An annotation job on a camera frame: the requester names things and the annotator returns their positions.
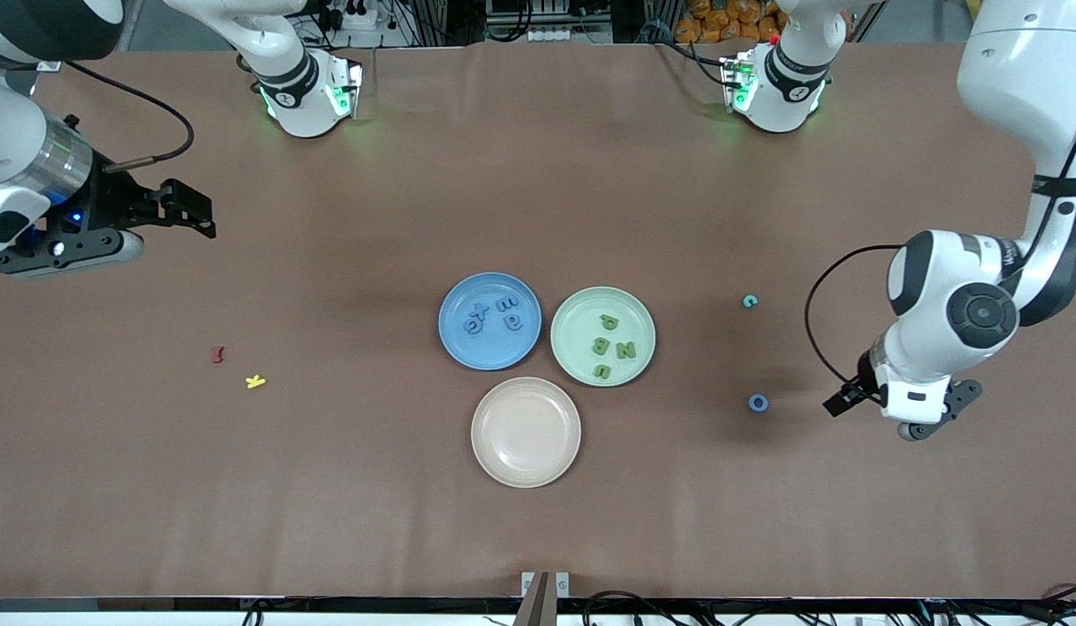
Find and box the light green plate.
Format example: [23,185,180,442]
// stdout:
[550,286,657,388]

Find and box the beige plate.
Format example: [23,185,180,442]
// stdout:
[470,376,582,489]

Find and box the blue plate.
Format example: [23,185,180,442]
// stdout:
[438,272,543,372]

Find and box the brown table cover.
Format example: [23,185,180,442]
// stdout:
[0,42,1076,601]

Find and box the pile of orange fruit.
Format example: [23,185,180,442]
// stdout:
[674,0,787,44]

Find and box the black cable bundle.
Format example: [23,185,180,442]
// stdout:
[581,583,1076,626]

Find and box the white mounting bracket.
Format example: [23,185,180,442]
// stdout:
[521,571,571,599]

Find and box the brown camera post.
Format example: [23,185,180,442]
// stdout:
[514,571,552,626]

